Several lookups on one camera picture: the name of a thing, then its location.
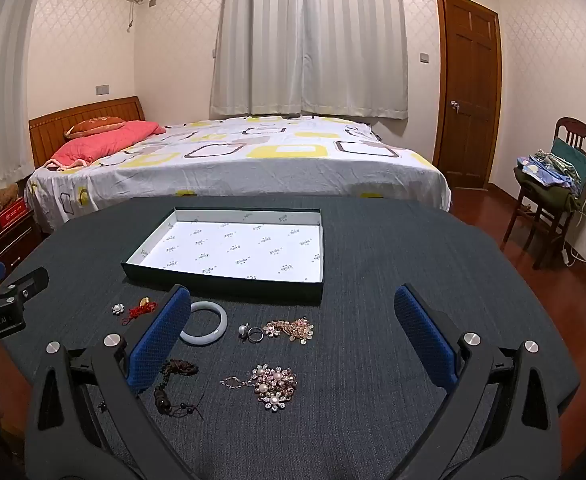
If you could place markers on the green board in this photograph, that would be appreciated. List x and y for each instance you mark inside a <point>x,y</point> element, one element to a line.
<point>573,157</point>

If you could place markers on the pile of clothes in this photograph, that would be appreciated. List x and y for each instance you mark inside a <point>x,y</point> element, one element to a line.
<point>543,180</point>

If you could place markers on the brown orange cushion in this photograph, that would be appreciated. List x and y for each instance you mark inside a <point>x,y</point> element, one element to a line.
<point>95,126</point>

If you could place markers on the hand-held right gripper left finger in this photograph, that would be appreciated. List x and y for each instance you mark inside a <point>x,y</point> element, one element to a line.
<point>160,340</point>

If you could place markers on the dark wooden nightstand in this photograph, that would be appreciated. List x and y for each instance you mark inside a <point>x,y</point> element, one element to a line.
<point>8,245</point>

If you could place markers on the white window curtain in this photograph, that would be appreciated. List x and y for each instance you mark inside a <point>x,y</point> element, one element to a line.
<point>308,35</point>

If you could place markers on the pink pillow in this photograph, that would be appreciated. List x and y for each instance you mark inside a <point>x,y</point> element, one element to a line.
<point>103,142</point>

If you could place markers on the wooden chair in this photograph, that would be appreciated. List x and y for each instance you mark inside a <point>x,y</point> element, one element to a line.
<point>573,130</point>

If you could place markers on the copper bead cluster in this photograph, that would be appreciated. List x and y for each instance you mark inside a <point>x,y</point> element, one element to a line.
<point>273,385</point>

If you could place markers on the dark green box tray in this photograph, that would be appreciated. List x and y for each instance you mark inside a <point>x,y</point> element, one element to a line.
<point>233,245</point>

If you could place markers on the wooden door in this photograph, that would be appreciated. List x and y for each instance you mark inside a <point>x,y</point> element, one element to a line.
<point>468,85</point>

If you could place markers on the wooden headboard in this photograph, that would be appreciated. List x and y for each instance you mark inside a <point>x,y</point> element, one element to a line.
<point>53,127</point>

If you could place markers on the bed with patterned sheet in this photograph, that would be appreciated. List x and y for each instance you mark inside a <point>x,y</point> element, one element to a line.
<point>273,160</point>

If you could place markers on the white jade bangle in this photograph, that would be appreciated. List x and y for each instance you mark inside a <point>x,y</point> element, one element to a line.
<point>208,305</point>

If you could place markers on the red box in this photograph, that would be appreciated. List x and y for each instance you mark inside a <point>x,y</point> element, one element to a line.
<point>10,215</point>

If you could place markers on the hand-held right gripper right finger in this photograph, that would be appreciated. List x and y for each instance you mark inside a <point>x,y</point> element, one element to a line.
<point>423,335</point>

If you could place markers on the brown teddy bear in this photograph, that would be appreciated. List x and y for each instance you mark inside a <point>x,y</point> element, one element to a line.
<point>3,195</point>

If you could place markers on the grey wall switch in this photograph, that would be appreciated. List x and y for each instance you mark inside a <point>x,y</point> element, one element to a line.
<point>103,90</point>
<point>424,58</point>

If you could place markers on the red knot gold charm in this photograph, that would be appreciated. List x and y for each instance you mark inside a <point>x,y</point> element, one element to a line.
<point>137,312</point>

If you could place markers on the small pearl flower brooch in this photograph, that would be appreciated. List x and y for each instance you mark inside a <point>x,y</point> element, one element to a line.
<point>117,308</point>

